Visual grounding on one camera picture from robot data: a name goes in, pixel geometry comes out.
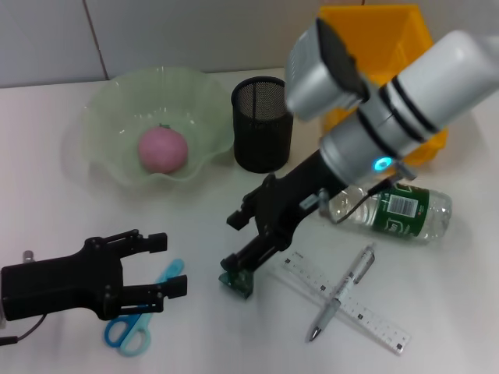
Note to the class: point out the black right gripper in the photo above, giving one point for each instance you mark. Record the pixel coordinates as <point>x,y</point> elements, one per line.
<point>292,198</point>

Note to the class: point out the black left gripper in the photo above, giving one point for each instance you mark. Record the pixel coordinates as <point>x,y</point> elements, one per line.
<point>58,284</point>

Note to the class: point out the green plastic wrapper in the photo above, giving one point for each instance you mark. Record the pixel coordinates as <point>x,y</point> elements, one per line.
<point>238,284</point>

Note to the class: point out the pink peach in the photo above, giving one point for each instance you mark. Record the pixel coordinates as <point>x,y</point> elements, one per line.
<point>161,150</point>

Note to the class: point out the clear green-label water bottle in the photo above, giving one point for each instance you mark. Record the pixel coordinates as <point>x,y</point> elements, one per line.
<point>409,214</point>

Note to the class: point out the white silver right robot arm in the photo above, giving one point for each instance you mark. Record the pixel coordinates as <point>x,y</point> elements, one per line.
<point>421,97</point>

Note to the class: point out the blue scissors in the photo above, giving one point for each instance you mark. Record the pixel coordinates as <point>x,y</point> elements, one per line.
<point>128,337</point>

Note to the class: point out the black mesh pen cup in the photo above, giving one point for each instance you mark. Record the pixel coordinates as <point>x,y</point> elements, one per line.
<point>261,132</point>

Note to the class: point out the grey white pen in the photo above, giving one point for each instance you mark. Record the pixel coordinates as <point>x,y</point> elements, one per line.
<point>351,280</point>

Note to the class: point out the clear plastic ruler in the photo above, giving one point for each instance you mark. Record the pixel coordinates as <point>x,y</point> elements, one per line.
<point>374,315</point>

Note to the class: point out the green glass fruit plate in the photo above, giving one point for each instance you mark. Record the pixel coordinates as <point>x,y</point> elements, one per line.
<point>113,117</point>

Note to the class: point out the yellow plastic bin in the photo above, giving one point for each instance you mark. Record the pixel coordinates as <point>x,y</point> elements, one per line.
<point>374,43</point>

